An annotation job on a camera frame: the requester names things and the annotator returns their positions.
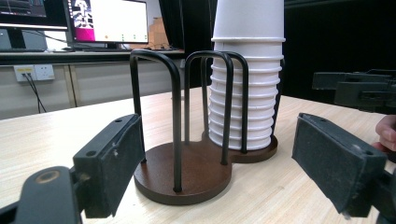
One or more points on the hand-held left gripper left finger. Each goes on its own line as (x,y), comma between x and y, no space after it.
(106,168)

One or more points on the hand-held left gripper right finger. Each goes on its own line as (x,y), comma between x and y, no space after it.
(336,165)

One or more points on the stack of white paper cups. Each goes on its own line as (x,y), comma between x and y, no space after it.
(258,77)

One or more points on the black curtain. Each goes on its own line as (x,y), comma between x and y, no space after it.
(327,37)

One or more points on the background office desk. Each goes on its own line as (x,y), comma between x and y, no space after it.
(93,57)

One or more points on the cardboard box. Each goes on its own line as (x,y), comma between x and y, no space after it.
(158,34)

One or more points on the bright screen computer monitor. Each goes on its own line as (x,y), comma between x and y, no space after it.
(118,21)

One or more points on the dark screen computer monitor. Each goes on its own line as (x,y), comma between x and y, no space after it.
(31,12)

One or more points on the white wall socket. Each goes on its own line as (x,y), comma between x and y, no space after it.
(45,72)
(23,73)

